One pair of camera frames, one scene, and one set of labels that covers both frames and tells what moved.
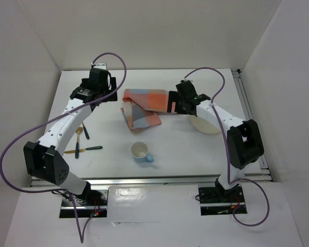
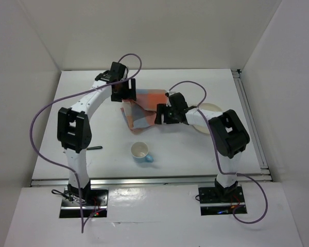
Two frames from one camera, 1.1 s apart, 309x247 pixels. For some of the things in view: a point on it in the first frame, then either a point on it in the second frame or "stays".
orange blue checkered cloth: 140,106 stays
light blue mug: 139,151 stays
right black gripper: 174,96 → 162,108
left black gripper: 112,86 → 130,93
